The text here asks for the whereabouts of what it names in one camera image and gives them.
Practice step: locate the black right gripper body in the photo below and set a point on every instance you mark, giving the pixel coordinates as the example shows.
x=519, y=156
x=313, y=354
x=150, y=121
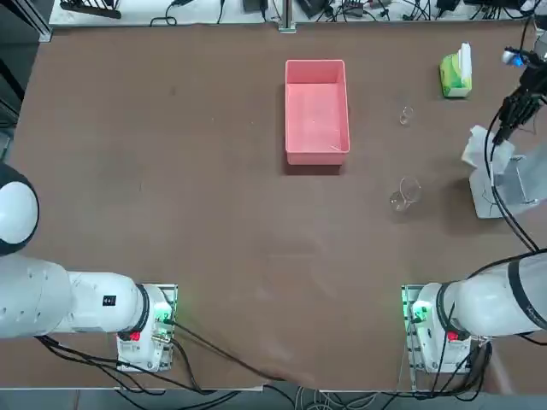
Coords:
x=534, y=83

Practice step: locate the white tissue sheet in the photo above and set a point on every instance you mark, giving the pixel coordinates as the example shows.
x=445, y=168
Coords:
x=466, y=60
x=476, y=149

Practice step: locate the small glass beaker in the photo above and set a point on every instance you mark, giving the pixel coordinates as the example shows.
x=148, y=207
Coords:
x=405, y=117

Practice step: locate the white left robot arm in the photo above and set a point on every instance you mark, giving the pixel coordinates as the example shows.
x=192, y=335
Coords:
x=34, y=299

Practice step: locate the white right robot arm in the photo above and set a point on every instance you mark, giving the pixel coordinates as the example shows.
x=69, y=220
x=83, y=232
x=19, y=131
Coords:
x=491, y=303

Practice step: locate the green tissue pack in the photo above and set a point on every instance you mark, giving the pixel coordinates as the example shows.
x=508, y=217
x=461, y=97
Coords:
x=451, y=79

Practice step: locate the white bin with lid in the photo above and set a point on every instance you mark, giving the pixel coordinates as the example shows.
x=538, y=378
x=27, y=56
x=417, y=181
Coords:
x=480, y=200

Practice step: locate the large glass beaker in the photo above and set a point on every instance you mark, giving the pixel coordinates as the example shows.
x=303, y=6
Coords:
x=404, y=196

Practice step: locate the pink plastic container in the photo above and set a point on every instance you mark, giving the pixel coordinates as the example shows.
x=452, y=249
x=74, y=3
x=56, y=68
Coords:
x=316, y=111

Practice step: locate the black power adapter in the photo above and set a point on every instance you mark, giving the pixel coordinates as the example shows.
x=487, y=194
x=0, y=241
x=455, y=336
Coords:
x=255, y=5
x=314, y=7

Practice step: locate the black finned device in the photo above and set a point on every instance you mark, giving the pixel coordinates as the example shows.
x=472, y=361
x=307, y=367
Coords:
x=92, y=8

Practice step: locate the aluminium frame post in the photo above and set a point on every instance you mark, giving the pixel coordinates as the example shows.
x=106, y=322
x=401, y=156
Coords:
x=287, y=15

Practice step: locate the aluminium frame profile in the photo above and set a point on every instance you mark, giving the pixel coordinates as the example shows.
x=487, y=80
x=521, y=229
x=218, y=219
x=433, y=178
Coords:
x=40, y=25

